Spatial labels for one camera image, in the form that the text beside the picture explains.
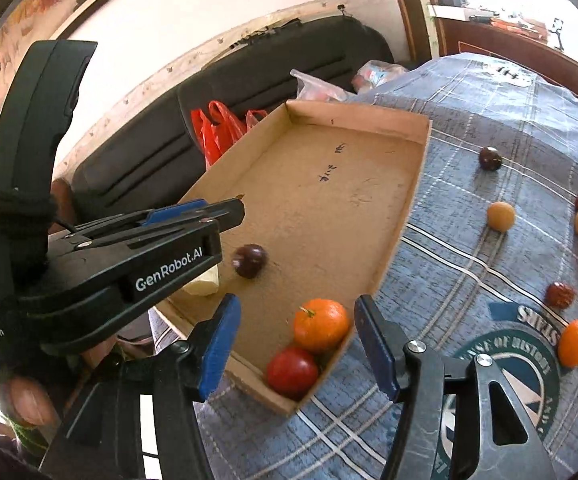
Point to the clear plastic bag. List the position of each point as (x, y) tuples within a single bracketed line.
[(319, 87)]

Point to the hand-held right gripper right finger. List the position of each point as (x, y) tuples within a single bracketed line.
[(376, 347)]

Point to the cardboard box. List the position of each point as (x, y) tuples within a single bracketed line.
[(319, 200)]

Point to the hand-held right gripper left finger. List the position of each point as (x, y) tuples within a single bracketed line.
[(219, 347)]

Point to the pink and white bag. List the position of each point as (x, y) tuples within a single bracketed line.
[(376, 75)]

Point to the blue plaid blanket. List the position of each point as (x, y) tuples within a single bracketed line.
[(469, 110)]

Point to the red jujube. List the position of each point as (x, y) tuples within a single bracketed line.
[(560, 294)]

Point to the black sofa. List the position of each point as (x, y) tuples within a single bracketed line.
[(269, 60)]

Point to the framed painting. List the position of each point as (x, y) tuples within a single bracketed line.
[(19, 35)]

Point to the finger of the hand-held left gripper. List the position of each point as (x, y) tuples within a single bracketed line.
[(169, 240), (229, 212)]

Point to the small orange tangerine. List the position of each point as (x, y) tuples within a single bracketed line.
[(575, 343)]

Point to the pale yellow fruit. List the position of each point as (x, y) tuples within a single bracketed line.
[(204, 284)]

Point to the person's left hand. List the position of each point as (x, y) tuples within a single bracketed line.
[(31, 402)]

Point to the wooden door frame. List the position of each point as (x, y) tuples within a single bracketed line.
[(414, 5)]

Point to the red plastic bag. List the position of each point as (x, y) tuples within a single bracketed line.
[(214, 130)]

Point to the large orange tangerine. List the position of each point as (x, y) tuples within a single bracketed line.
[(321, 326)]

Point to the large red tomato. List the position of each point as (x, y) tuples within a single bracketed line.
[(292, 372)]

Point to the dark purple plum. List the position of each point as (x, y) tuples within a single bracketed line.
[(250, 261), (490, 158)]

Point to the wooden cabinet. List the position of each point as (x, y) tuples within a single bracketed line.
[(509, 42)]

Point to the round yellow-orange fruit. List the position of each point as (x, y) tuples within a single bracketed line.
[(500, 216)]

